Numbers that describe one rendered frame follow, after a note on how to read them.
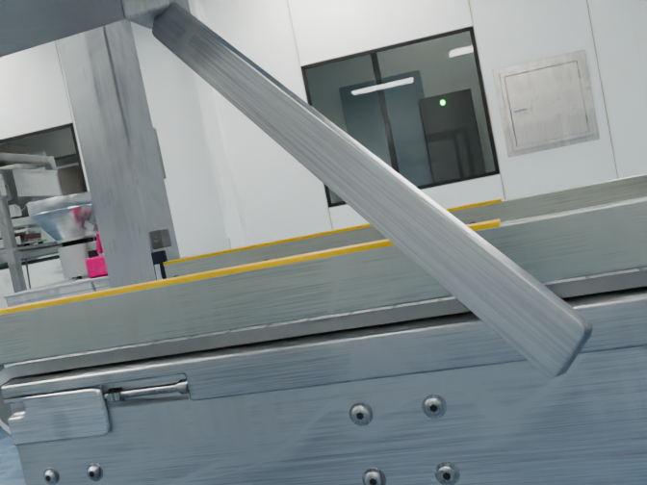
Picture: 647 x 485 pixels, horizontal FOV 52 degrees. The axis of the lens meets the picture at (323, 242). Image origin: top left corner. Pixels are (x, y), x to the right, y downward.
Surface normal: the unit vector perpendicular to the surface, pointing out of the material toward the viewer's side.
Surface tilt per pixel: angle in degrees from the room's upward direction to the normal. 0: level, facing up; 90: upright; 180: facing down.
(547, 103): 90
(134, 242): 90
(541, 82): 90
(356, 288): 90
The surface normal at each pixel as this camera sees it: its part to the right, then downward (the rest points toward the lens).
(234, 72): -0.75, 0.13
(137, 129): 0.95, -0.18
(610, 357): -0.25, 0.11
